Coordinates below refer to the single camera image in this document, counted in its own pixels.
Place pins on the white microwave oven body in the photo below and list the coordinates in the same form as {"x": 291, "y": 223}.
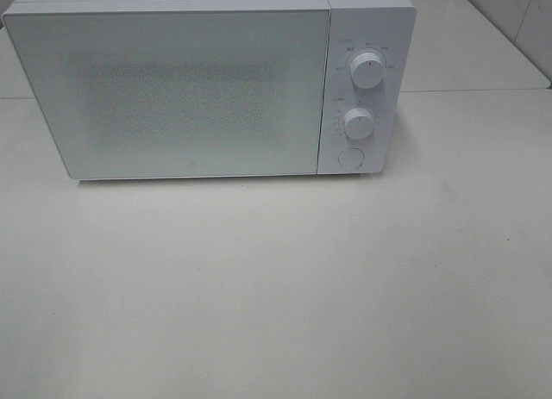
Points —
{"x": 354, "y": 26}

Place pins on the white microwave knob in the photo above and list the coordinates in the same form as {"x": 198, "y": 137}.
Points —
{"x": 367, "y": 69}
{"x": 358, "y": 123}

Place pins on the white microwave door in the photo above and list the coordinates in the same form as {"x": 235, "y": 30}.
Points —
{"x": 176, "y": 95}

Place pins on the round white door button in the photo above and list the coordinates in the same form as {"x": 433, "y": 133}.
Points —
{"x": 351, "y": 159}

